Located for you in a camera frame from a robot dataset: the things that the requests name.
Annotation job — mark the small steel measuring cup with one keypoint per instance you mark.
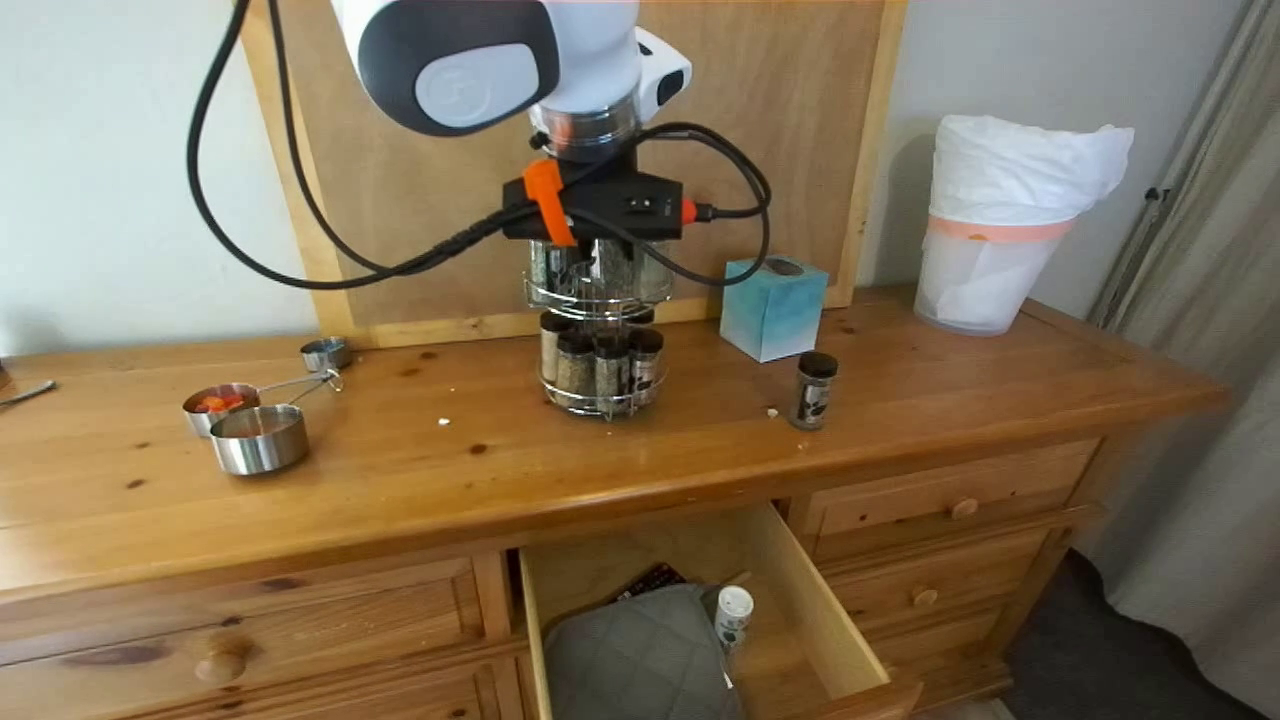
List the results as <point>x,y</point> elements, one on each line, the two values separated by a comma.
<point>325,355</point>

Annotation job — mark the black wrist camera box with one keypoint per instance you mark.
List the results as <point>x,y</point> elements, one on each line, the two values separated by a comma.
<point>549,207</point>

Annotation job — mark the white bottle in drawer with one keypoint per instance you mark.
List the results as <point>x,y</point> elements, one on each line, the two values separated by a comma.
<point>732,614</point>

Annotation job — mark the wooden dresser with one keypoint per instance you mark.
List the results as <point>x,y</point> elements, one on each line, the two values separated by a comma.
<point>450,517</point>

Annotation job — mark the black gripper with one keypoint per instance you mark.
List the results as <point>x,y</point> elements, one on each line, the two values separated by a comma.
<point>593,276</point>

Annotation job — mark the teal tissue box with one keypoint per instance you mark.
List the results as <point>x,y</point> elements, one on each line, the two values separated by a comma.
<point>778,311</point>

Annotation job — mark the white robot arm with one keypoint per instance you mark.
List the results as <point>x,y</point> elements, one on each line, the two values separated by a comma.
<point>584,77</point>

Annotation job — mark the large steel measuring cup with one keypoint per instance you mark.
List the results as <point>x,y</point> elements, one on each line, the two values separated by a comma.
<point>260,442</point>

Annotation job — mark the grey cloth in drawer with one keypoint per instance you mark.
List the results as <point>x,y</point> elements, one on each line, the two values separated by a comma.
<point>642,656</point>

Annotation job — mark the grey curtain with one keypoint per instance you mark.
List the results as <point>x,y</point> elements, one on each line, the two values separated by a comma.
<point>1194,539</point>

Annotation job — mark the spice bottle far right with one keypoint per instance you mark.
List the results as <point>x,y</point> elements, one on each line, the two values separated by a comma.
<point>818,369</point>

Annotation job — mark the wooden backboard panel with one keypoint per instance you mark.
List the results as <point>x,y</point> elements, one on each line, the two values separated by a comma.
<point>796,87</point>

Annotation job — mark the chrome rotating spice rack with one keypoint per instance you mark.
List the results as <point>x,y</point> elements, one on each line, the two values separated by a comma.
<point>596,366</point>

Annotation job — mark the measuring cup with candies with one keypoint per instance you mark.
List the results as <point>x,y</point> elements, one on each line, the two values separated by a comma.
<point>216,400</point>

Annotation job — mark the white trash bin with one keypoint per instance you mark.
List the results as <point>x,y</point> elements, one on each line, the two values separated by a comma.
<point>1001,201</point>

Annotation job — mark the open wooden drawer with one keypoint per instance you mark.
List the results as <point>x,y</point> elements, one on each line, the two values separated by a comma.
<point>803,655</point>

